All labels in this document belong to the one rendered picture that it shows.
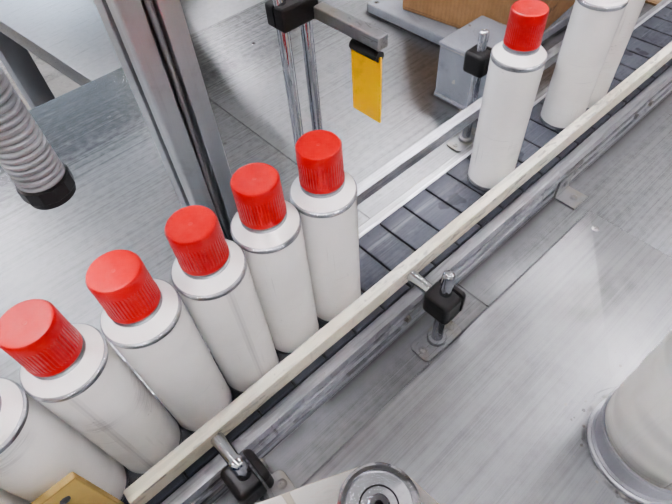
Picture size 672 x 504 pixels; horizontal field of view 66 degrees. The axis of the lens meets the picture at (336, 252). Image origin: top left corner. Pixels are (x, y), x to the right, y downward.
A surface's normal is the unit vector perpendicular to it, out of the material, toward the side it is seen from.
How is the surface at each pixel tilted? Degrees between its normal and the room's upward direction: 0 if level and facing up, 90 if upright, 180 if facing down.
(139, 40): 90
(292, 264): 90
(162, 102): 90
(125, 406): 90
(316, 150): 2
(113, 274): 3
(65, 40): 0
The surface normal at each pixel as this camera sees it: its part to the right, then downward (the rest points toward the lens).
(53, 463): 0.93, 0.25
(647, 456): -0.80, 0.48
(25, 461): 0.80, 0.44
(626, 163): -0.06, -0.61
